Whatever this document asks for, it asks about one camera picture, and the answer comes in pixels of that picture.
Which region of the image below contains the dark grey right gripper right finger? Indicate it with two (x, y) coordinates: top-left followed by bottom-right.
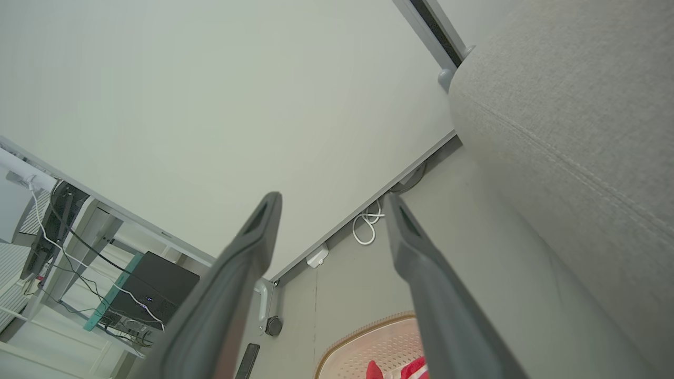
(385, 193), (527, 379)

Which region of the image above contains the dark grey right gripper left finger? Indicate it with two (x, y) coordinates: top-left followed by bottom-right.
(129, 192), (283, 379)

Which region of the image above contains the red white knit sweater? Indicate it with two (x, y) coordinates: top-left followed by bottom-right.
(366, 356), (428, 379)

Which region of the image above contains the grey fabric sofa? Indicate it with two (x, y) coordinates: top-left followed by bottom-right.
(449, 0), (674, 379)

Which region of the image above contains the black smartphone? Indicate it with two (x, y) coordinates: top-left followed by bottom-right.
(235, 343), (261, 379)

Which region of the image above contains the black computer tower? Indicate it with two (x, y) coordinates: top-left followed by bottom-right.
(103, 252), (201, 330)

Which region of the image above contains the beige perforated laundry basket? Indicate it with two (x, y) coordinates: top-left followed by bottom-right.
(315, 312), (430, 379)

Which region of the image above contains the white desk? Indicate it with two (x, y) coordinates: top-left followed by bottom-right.
(0, 136), (217, 379)

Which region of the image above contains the black monitor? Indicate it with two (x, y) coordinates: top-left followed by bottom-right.
(21, 182), (89, 281)

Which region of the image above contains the white wall adapter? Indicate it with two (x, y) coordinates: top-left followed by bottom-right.
(306, 245), (330, 269)

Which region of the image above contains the teal metal frame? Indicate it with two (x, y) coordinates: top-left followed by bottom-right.
(83, 253), (145, 332)

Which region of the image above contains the coiled white cable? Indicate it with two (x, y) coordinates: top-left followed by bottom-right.
(352, 200), (385, 246)

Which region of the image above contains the long white charging cable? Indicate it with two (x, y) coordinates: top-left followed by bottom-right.
(26, 178), (166, 332)

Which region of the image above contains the grey door frame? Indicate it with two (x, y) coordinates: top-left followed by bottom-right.
(392, 0), (475, 93)

